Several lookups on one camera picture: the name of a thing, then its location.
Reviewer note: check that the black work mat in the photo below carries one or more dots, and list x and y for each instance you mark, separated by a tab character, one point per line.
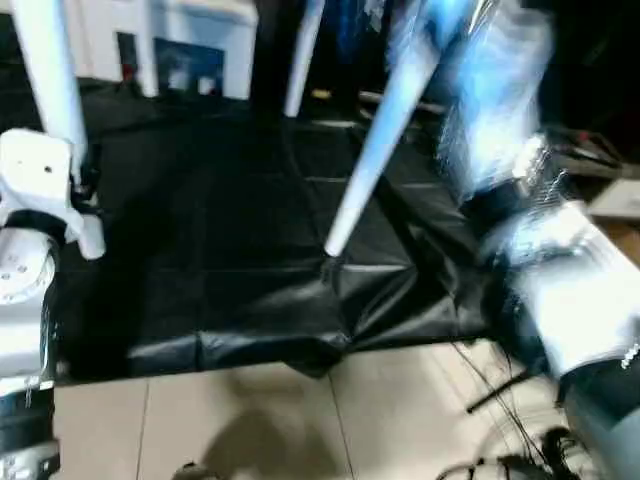
225	225

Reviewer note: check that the white flat board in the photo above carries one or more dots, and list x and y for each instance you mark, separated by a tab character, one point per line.
620	200

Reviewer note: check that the white cabinet with glass doors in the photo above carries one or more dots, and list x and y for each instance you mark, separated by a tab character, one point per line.
210	20

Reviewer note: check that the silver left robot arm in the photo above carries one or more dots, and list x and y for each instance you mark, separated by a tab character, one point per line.
20	300

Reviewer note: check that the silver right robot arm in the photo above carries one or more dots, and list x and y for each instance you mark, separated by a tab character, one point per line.
565	290

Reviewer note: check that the black metal table strut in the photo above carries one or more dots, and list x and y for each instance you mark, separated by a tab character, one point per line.
497	392

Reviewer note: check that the white plastic table leg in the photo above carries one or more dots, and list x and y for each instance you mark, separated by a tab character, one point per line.
55	75
302	60
149	50
375	150

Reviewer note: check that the black case with yellow label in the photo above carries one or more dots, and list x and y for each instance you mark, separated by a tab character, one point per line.
340	50

